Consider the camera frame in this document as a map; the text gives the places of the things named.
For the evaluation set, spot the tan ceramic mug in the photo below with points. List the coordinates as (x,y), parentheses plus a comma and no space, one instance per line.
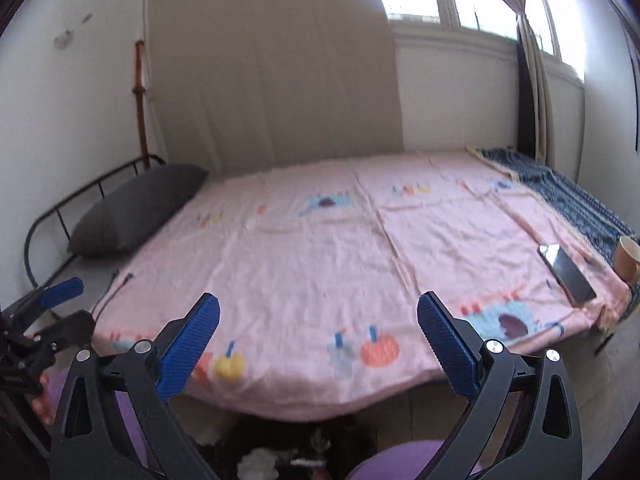
(629,260)

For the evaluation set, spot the person's leg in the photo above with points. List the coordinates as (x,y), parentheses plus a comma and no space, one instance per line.
(131,425)
(415,460)

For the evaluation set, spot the person's right leg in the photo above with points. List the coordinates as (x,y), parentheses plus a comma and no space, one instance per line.
(415,460)

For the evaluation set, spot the pink printed blanket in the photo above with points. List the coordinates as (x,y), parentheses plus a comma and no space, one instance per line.
(325,260)

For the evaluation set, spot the white tissue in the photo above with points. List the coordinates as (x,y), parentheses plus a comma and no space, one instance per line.
(306,461)
(257,462)

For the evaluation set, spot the person's left leg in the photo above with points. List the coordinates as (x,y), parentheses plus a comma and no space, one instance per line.
(131,425)

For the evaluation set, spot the brown wooden stick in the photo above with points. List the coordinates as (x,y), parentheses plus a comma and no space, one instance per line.
(141,125)

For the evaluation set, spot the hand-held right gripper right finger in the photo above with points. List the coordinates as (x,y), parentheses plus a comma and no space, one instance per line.
(447,345)

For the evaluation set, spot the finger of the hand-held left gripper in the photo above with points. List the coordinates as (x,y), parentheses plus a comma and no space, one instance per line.
(62,291)
(67,329)

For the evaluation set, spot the white folded tissue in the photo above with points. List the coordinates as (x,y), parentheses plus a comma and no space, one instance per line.
(306,461)

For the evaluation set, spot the grey-white crumpled tissue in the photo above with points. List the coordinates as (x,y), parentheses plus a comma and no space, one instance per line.
(319,442)

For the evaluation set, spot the beige curtain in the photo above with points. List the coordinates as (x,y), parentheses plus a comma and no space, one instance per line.
(537,85)

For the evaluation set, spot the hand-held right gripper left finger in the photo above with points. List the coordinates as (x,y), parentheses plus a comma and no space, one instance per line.
(192,345)

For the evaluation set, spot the blue patterned blanket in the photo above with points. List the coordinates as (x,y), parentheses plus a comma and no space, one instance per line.
(565,195)

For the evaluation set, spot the black smartphone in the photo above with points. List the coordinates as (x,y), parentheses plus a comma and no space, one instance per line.
(567,272)

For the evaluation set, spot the beige hanging cloth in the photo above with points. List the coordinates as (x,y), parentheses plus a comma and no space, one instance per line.
(275,60)

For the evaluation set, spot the grey pillow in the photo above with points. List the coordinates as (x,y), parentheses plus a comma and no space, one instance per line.
(135,210)

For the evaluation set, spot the black metal bed frame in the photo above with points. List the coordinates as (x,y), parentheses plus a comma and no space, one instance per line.
(100,180)

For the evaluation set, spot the black plastic bag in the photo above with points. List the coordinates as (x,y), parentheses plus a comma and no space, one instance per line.
(280,435)

